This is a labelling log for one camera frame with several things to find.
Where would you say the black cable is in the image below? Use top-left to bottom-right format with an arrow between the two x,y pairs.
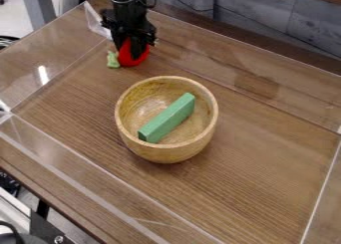
0,220 -> 24,244

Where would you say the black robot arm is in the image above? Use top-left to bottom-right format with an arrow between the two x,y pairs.
100,0 -> 158,61

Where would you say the grey post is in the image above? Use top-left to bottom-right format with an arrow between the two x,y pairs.
24,0 -> 57,30

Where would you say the clear acrylic corner bracket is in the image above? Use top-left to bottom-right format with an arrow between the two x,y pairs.
84,1 -> 112,40

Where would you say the green rectangular block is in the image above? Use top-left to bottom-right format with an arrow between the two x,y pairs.
138,93 -> 195,143

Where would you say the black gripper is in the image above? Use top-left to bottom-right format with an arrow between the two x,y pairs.
100,9 -> 158,60

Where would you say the wooden bowl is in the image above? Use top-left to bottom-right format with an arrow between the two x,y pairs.
115,76 -> 218,163

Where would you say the red plush strawberry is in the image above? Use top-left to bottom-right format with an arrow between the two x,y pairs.
107,39 -> 150,69

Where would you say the black metal bracket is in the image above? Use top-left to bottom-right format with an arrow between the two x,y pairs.
29,211 -> 76,244

